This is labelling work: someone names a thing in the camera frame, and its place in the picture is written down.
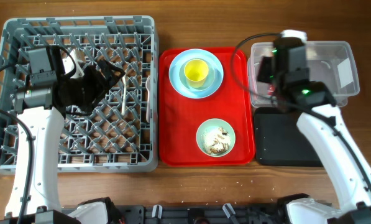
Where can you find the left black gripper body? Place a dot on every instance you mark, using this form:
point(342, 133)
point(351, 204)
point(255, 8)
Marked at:
point(84, 90)

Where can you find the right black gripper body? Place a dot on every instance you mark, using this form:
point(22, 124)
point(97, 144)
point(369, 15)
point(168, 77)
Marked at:
point(264, 74)

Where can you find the white plastic spoon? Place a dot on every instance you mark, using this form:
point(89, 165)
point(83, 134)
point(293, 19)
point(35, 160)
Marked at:
point(124, 94)

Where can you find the red snack wrapper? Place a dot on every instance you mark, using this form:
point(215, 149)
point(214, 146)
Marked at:
point(271, 90)

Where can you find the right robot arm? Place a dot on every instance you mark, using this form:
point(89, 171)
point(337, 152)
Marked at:
point(322, 124)

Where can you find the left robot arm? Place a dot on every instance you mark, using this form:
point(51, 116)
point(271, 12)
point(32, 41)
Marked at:
point(40, 110)

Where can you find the grey dishwasher rack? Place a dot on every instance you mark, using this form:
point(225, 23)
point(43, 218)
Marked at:
point(104, 141)

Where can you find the black waste tray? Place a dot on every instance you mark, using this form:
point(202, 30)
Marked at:
point(278, 141)

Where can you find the clear plastic bin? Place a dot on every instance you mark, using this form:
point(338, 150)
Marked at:
point(330, 62)

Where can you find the yellow plastic cup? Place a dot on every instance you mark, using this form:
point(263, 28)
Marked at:
point(196, 72)

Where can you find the light blue plate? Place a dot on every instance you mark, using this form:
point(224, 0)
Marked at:
point(184, 57)

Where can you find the red plastic tray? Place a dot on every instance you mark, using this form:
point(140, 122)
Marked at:
point(179, 117)

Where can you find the food scraps and rice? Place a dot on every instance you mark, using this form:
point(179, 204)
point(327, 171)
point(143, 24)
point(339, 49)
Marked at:
point(216, 141)

